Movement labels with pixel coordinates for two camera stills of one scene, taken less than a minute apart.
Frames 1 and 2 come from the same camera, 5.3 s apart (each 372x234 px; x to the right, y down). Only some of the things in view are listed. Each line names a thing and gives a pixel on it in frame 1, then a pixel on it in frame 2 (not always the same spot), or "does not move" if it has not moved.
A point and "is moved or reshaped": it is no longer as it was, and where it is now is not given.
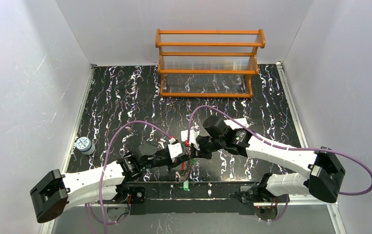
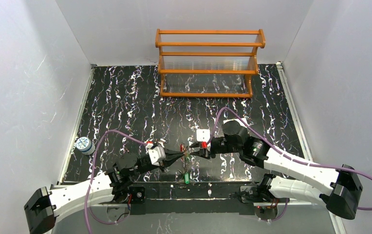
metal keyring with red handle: (186, 174) is moved or reshaped
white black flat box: (242, 122) does not move
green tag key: (186, 185) to (187, 178)
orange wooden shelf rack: (208, 63) does not move
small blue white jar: (85, 145) does not move
